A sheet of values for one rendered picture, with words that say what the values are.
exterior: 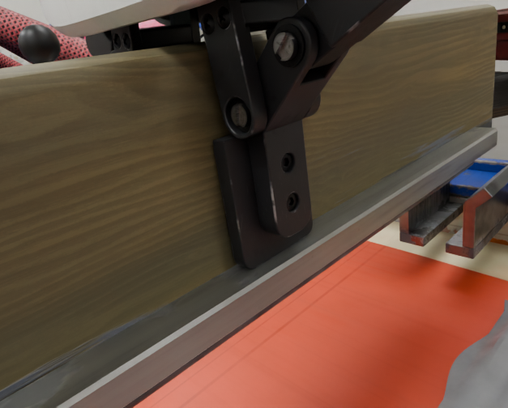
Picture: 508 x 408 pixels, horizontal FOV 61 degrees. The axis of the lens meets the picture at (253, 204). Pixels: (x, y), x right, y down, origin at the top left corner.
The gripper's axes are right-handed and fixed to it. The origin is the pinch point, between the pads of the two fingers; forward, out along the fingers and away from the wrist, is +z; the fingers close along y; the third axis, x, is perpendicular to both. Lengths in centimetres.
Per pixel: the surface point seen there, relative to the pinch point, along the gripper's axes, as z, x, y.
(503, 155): 61, 201, -52
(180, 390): 13.9, 0.1, -7.8
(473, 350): 13.8, 12.4, 3.7
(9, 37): -10, 15, -67
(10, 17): -13, 16, -66
